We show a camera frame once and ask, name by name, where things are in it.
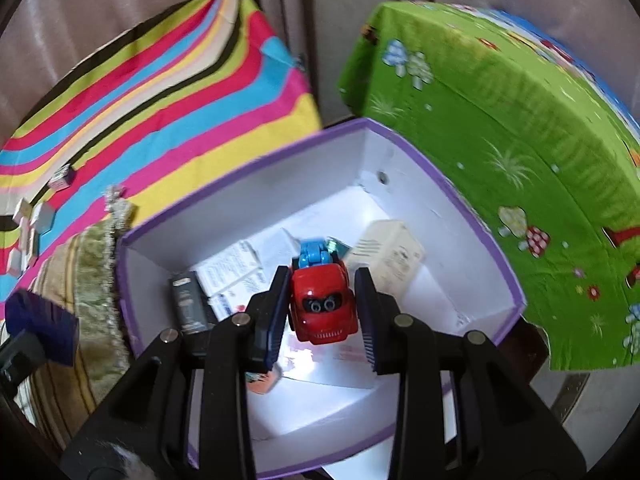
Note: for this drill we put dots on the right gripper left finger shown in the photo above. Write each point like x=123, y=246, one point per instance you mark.
x=180, y=411

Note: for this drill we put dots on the white box behind logo box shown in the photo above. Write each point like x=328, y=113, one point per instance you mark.
x=14, y=265

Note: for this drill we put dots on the small white cube box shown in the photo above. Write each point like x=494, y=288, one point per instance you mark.
x=22, y=211

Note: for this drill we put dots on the white grey box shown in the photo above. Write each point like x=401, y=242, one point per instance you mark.
x=42, y=217

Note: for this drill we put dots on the purple white storage box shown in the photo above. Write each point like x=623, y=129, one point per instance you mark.
x=295, y=213

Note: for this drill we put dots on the teal white medicine box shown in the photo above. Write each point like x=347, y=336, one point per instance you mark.
x=337, y=247

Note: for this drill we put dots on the black shaver box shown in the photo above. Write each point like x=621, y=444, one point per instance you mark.
x=191, y=307

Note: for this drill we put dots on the white cushion tassel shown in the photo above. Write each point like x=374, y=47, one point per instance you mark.
x=120, y=210

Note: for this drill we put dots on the cream barcode box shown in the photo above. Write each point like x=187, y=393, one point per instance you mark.
x=390, y=252

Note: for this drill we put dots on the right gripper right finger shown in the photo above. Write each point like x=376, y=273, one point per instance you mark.
x=462, y=410

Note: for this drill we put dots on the green mushroom print cover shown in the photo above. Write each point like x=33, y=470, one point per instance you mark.
x=535, y=142

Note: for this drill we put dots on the white open box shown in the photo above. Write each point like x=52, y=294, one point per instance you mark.
x=29, y=246

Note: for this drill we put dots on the small white pink medicine box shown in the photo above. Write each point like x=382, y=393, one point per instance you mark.
x=62, y=178

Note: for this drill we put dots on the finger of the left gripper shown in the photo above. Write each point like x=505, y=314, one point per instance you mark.
x=40, y=331

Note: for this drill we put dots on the white red medicine box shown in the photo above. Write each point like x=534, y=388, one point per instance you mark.
x=234, y=298

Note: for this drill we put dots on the red toy car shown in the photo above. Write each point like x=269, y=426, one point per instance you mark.
x=323, y=307

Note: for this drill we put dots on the striped colourful cloth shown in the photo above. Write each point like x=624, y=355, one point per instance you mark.
x=166, y=108

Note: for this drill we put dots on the striped velvet cushion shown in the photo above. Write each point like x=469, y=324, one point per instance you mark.
x=80, y=277

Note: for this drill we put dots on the white text medicine box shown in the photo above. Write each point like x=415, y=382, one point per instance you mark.
x=229, y=266

